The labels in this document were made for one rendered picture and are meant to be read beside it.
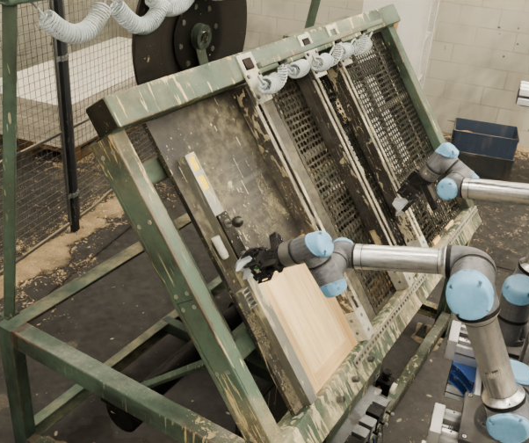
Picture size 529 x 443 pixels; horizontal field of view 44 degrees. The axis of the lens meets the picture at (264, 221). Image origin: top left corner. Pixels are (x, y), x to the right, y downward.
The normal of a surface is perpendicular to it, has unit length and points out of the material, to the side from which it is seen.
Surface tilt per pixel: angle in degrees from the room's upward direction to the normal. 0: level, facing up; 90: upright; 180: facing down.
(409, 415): 0
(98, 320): 0
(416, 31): 90
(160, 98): 54
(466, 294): 83
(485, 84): 90
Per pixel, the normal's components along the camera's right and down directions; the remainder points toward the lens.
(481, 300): -0.42, 0.31
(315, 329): 0.73, -0.27
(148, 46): 0.85, 0.30
